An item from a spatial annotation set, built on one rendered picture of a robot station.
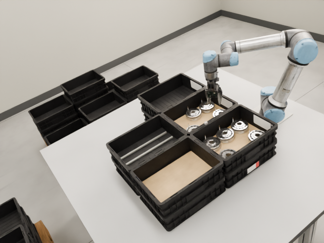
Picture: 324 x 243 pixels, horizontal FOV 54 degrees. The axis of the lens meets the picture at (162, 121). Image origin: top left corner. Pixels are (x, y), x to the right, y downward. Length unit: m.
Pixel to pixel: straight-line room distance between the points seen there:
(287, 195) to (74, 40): 3.49
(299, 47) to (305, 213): 0.82
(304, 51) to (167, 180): 0.97
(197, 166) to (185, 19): 3.88
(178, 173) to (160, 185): 0.12
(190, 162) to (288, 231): 0.59
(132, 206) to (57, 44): 3.02
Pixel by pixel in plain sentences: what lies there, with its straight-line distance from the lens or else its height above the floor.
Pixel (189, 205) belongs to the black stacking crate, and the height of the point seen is 0.80.
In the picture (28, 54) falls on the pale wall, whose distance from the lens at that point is 4.40.
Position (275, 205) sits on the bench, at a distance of 1.77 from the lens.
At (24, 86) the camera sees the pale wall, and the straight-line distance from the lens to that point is 4.51.
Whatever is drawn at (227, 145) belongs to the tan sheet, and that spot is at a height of 0.83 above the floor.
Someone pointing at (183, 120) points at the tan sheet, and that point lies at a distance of 2.09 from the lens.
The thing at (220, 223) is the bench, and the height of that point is 0.70.
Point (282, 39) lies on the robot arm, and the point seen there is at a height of 1.28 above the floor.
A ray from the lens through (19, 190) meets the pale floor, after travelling 3.42.
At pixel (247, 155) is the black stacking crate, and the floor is 0.86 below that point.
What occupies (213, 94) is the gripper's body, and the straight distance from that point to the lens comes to 1.89.
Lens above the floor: 2.11
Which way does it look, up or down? 37 degrees down
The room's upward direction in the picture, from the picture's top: 13 degrees counter-clockwise
